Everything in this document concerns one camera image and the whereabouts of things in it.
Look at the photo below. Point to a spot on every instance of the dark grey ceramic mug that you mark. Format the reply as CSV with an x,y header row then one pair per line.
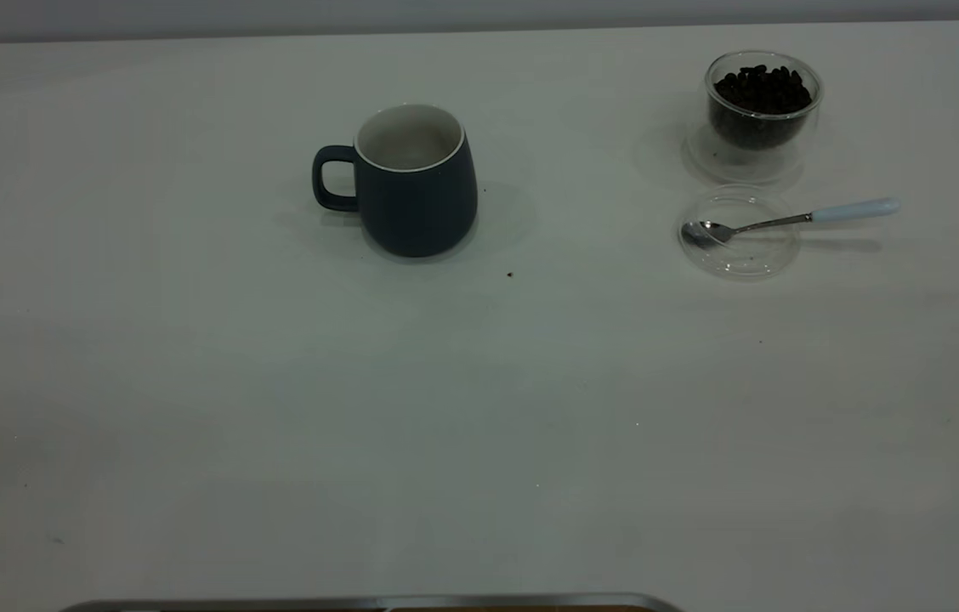
x,y
416,208

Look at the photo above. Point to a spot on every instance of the clear double-walled glass cup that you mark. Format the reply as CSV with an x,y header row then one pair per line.
x,y
745,161

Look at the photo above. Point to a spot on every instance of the pile of coffee beans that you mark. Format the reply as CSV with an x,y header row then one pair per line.
x,y
762,89

